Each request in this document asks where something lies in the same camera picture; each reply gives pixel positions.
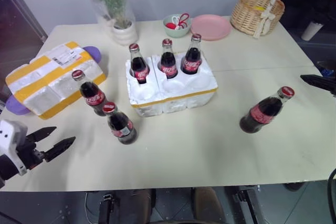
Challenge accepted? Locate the pale green bowl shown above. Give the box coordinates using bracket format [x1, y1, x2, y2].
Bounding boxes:
[162, 14, 192, 39]

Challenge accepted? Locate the red and white cord ring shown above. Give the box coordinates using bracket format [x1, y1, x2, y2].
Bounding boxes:
[171, 12, 191, 30]

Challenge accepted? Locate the white ribbed plant vase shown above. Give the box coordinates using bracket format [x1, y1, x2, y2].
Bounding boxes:
[111, 20, 139, 47]

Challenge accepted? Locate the pink plate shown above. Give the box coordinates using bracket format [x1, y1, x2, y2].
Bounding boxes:
[190, 14, 232, 42]

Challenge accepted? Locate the grey metal frame post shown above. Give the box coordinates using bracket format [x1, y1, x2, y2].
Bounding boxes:
[0, 0, 48, 44]

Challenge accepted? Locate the white braided rope handle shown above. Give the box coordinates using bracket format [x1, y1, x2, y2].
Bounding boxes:
[253, 0, 287, 39]

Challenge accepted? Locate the glass cola bottle red cap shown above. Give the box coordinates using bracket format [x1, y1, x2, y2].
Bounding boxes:
[102, 101, 138, 146]
[129, 43, 151, 85]
[239, 86, 296, 134]
[71, 69, 109, 118]
[180, 33, 203, 76]
[160, 38, 177, 79]

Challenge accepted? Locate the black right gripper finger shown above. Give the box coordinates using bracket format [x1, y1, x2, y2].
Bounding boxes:
[300, 74, 336, 91]

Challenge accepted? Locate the woven wicker basket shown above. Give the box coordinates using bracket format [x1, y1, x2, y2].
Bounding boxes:
[230, 0, 286, 36]

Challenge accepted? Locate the foam box with yellow tape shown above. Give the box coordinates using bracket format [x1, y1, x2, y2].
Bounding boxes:
[5, 41, 107, 121]

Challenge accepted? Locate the white foam bottle tray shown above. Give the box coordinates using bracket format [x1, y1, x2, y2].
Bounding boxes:
[125, 50, 219, 118]

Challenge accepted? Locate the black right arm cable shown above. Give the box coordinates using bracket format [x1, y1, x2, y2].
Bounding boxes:
[327, 168, 336, 196]

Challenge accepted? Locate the purple plastic tray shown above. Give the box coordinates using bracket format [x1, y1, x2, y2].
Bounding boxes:
[5, 46, 102, 116]

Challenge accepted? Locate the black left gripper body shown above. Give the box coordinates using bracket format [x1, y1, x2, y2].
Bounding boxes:
[16, 135, 46, 170]

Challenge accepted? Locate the black table leg bracket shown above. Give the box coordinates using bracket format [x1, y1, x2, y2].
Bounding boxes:
[232, 185, 261, 224]
[98, 193, 116, 224]

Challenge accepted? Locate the white tumbler cup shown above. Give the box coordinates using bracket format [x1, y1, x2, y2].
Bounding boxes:
[301, 20, 324, 42]

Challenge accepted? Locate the brown rounded shape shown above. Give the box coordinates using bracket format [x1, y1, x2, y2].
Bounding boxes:
[192, 187, 227, 224]
[121, 188, 156, 224]

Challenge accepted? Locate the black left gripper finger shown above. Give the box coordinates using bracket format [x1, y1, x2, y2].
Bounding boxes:
[43, 136, 77, 163]
[27, 126, 57, 144]

